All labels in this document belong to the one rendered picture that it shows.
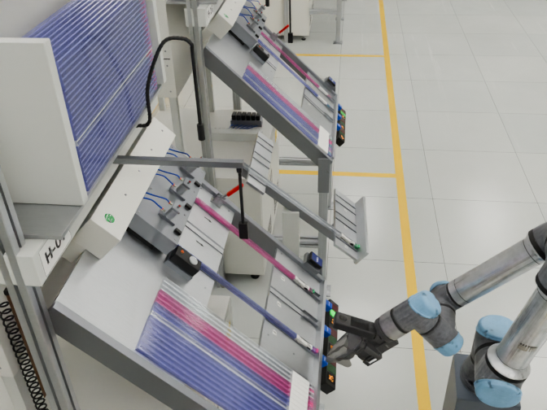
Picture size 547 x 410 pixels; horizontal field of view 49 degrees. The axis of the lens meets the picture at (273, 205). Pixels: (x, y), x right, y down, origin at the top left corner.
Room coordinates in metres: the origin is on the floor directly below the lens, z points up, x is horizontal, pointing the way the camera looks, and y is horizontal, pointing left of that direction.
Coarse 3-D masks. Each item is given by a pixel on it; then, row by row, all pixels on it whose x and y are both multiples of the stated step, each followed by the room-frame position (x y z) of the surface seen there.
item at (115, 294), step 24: (192, 216) 1.38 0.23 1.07; (120, 240) 1.14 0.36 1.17; (192, 240) 1.29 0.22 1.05; (216, 240) 1.35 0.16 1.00; (96, 264) 1.03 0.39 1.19; (120, 264) 1.07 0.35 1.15; (144, 264) 1.11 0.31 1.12; (216, 264) 1.26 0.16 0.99; (72, 288) 0.94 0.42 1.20; (96, 288) 0.98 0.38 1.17; (120, 288) 1.01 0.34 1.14; (144, 288) 1.05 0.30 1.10; (192, 288) 1.13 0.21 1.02; (96, 312) 0.92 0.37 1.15; (120, 312) 0.95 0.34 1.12; (144, 312) 0.99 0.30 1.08; (120, 336) 0.90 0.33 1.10
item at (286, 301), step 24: (288, 264) 1.45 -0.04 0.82; (288, 288) 1.36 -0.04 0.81; (312, 288) 1.42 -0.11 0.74; (288, 312) 1.26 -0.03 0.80; (312, 312) 1.32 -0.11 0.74; (264, 336) 1.13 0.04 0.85; (288, 336) 1.18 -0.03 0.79; (312, 336) 1.23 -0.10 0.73; (288, 360) 1.10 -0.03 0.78; (312, 360) 1.15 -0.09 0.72
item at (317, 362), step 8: (320, 288) 1.44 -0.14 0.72; (320, 296) 1.40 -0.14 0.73; (320, 304) 1.37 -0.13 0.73; (320, 312) 1.33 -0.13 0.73; (320, 320) 1.30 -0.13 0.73; (320, 328) 1.26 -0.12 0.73; (320, 336) 1.23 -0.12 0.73; (320, 344) 1.20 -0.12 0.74; (320, 352) 1.17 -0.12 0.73; (320, 360) 1.14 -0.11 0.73; (320, 368) 1.11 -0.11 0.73; (320, 376) 1.09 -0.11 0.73; (312, 384) 1.07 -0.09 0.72; (320, 384) 1.06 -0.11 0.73
